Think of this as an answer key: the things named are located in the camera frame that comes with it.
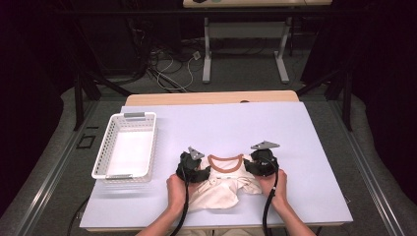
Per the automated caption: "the person's right hand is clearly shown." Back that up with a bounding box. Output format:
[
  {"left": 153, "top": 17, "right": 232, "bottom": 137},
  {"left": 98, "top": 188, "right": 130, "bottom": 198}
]
[{"left": 260, "top": 168, "right": 289, "bottom": 210}]

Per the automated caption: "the metal floor rail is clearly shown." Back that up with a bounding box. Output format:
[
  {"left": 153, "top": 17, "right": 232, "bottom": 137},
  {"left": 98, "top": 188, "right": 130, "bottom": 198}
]
[
  {"left": 14, "top": 99, "right": 99, "bottom": 236},
  {"left": 328, "top": 99, "right": 405, "bottom": 236}
]

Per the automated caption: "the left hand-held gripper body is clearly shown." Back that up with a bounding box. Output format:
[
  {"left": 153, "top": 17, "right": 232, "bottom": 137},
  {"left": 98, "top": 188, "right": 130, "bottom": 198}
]
[{"left": 175, "top": 146, "right": 205, "bottom": 184}]

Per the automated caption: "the white plastic basket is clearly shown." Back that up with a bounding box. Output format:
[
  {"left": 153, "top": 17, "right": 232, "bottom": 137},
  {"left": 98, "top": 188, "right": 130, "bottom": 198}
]
[{"left": 90, "top": 111, "right": 157, "bottom": 184}]

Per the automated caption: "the tangle of floor cables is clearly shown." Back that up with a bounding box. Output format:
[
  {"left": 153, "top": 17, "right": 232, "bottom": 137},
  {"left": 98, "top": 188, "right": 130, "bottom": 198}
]
[{"left": 124, "top": 16, "right": 205, "bottom": 93}]

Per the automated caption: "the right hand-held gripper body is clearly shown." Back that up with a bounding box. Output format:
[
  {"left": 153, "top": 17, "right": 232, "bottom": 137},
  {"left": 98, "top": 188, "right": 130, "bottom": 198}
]
[{"left": 250, "top": 141, "right": 281, "bottom": 178}]

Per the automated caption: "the black floor cable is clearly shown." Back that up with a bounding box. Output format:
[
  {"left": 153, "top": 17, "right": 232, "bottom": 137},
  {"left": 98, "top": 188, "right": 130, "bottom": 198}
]
[{"left": 66, "top": 196, "right": 91, "bottom": 236}]

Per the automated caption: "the black metal stand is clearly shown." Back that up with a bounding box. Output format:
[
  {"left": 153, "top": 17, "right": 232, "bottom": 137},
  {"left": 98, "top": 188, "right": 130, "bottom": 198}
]
[
  {"left": 296, "top": 67, "right": 354, "bottom": 132},
  {"left": 73, "top": 65, "right": 134, "bottom": 132}
]

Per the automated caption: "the dark curtain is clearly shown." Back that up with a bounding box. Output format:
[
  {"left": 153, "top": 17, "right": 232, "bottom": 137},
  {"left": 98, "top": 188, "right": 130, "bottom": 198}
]
[
  {"left": 0, "top": 0, "right": 78, "bottom": 217},
  {"left": 328, "top": 0, "right": 417, "bottom": 205}
]

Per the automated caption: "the white table mat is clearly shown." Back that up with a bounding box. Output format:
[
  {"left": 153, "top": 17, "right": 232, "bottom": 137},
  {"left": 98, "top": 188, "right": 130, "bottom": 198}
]
[{"left": 79, "top": 101, "right": 354, "bottom": 229}]

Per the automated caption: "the person's left hand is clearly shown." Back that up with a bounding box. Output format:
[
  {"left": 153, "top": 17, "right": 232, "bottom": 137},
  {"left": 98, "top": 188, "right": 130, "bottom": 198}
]
[{"left": 165, "top": 173, "right": 198, "bottom": 214}]

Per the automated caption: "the white-legged background desk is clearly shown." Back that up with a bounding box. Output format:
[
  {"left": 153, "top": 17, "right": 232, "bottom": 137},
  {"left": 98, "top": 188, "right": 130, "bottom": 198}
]
[{"left": 182, "top": 0, "right": 333, "bottom": 85}]

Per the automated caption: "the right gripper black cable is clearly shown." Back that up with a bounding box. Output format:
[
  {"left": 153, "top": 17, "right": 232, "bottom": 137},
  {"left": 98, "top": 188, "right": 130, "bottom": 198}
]
[{"left": 261, "top": 158, "right": 280, "bottom": 236}]

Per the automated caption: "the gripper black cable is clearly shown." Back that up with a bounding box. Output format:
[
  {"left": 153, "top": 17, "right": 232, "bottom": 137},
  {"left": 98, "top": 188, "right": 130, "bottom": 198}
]
[
  {"left": 169, "top": 163, "right": 192, "bottom": 236},
  {"left": 261, "top": 158, "right": 280, "bottom": 236}
]

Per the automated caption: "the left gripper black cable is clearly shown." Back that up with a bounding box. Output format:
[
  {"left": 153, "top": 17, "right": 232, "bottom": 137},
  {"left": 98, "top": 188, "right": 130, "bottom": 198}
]
[{"left": 169, "top": 163, "right": 192, "bottom": 236}]

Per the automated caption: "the black floor socket frame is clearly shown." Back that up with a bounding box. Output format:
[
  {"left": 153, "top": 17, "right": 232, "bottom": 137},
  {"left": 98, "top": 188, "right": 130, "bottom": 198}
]
[{"left": 76, "top": 133, "right": 96, "bottom": 150}]

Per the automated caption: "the light wooden table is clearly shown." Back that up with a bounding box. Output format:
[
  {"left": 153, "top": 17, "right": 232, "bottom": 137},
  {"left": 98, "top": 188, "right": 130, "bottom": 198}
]
[{"left": 86, "top": 89, "right": 346, "bottom": 232}]

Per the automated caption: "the cream baby bodysuit brown trim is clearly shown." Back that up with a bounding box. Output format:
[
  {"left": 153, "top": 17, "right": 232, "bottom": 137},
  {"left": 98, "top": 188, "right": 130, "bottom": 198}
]
[{"left": 188, "top": 152, "right": 264, "bottom": 211}]

